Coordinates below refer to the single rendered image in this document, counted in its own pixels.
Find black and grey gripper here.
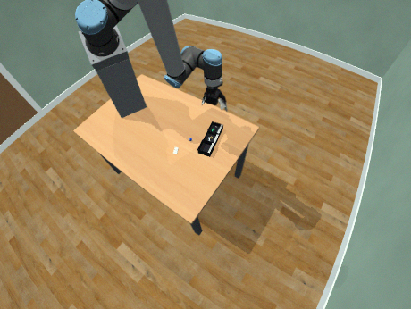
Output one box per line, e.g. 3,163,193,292
202,85,227,112

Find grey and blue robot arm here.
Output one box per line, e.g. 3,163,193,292
75,0,223,88

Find black rack of three labelled bins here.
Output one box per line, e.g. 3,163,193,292
197,121,223,157

